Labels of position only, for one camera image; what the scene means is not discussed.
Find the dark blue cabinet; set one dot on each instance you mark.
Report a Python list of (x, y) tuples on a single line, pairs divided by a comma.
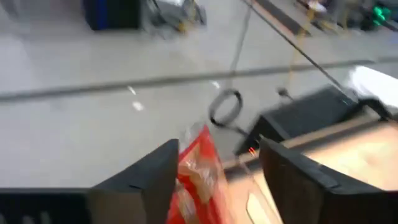
[(112, 14)]

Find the green object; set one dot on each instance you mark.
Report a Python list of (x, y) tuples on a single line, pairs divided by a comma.
[(382, 14)]

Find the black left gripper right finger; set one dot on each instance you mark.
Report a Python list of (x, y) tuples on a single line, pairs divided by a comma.
[(311, 202)]

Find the white plastic bag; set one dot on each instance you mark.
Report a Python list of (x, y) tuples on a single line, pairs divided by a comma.
[(373, 84)]

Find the thin black rod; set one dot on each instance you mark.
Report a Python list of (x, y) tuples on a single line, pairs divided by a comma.
[(295, 46)]

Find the red popcorn bag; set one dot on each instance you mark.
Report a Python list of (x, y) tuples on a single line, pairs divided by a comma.
[(199, 180)]

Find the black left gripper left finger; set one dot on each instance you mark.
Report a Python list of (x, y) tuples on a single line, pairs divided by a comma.
[(140, 186)]

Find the black perforated computer case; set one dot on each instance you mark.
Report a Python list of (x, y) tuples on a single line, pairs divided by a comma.
[(304, 118)]

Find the white paper scrap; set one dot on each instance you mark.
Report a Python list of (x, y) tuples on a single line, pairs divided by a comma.
[(215, 84), (132, 90), (137, 106)]

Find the grey equipment pile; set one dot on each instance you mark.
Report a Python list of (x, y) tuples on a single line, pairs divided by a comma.
[(177, 15)]

